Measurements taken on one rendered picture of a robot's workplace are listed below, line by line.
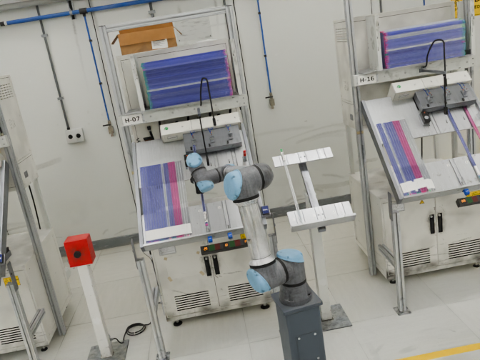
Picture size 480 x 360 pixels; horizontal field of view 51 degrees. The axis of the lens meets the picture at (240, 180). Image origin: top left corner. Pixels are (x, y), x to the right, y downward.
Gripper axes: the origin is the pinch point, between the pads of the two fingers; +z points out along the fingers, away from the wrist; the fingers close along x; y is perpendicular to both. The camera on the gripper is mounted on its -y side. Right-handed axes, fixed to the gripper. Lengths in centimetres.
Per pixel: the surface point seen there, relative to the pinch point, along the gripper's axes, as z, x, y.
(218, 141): 13.4, -14.5, 28.4
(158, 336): 37, 40, -75
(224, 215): 7.4, -10.2, -18.4
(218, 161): 16.2, -12.3, 16.5
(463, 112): 16, -165, 20
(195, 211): 9.1, 5.5, -12.5
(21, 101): 128, 144, 143
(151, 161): 18.8, 27.3, 25.4
